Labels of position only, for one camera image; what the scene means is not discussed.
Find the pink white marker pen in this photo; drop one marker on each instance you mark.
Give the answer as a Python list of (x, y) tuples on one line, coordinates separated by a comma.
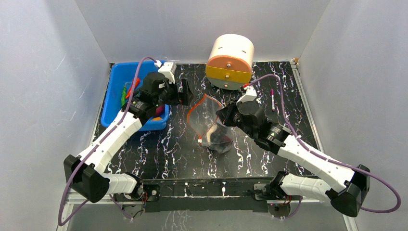
[(272, 100)]

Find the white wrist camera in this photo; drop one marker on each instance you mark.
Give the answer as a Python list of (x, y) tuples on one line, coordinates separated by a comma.
[(168, 69), (248, 94)]

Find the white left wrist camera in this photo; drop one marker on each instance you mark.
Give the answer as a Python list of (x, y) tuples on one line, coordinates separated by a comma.
[(168, 69)]

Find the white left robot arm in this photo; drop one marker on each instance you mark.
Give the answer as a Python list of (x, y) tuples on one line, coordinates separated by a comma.
[(85, 172)]

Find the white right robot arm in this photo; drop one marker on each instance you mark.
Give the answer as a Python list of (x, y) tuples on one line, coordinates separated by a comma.
[(345, 189)]

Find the black base bar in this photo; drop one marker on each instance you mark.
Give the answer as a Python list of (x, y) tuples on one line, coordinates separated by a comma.
[(213, 194)]

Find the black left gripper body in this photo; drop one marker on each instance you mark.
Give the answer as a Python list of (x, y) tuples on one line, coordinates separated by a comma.
[(170, 96)]

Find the round drawer cabinet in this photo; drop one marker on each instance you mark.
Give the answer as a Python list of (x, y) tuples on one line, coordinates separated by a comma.
[(230, 62)]

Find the long green chili pepper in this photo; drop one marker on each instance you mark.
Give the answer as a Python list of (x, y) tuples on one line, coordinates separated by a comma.
[(125, 93)]

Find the dark grape bunch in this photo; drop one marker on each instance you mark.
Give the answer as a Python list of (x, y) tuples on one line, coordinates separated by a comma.
[(221, 139)]

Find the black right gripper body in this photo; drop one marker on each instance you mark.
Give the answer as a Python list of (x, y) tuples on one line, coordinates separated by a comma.
[(231, 115)]

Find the aluminium frame rail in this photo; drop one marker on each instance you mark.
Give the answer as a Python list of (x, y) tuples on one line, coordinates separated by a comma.
[(349, 222)]

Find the red chili pepper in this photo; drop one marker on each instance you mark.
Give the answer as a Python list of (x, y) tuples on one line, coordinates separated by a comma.
[(135, 85)]

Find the clear zip top bag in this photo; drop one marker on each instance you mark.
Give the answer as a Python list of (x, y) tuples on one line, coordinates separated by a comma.
[(202, 116)]

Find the purple sweet potato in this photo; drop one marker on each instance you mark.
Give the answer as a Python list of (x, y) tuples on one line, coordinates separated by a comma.
[(160, 110)]

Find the blue plastic bin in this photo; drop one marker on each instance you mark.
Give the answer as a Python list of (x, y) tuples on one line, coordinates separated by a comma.
[(121, 76)]

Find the white garlic piece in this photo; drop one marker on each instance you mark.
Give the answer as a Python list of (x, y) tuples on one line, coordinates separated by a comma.
[(209, 133)]

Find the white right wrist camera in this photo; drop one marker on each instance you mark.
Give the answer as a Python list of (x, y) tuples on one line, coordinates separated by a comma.
[(248, 94)]

